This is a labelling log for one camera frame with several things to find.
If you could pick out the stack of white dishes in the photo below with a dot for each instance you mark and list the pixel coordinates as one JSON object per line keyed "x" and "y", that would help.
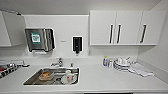
{"x": 122, "y": 63}

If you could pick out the steel paper towel dispenser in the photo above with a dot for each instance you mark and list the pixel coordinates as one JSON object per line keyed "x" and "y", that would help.
{"x": 38, "y": 39}

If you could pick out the white mug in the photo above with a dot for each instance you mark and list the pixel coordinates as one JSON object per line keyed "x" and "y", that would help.
{"x": 68, "y": 76}

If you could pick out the black wall soap dispenser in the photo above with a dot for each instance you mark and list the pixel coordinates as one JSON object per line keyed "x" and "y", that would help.
{"x": 77, "y": 44}

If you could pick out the white plastic bottle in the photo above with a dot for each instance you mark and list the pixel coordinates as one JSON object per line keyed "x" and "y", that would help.
{"x": 110, "y": 63}

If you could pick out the white three-door wall cabinet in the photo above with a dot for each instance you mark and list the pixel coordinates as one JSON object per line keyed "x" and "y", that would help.
{"x": 126, "y": 27}

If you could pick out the dish rack with items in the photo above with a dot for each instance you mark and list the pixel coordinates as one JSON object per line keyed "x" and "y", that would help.
{"x": 11, "y": 68}

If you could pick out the orange sponge in bowl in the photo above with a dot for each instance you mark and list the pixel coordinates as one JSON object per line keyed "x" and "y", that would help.
{"x": 45, "y": 75}

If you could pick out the white plate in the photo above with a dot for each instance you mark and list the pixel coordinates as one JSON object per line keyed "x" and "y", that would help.
{"x": 75, "y": 80}

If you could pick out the small wall label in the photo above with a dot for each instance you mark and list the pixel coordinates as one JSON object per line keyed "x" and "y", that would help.
{"x": 63, "y": 41}

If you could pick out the chrome sink faucet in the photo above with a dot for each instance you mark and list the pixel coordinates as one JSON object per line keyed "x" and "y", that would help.
{"x": 57, "y": 62}

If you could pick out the steel sink basin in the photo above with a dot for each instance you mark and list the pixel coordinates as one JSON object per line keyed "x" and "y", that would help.
{"x": 30, "y": 81}

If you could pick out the white wall outlet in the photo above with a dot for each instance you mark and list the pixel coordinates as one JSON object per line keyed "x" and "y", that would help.
{"x": 89, "y": 52}

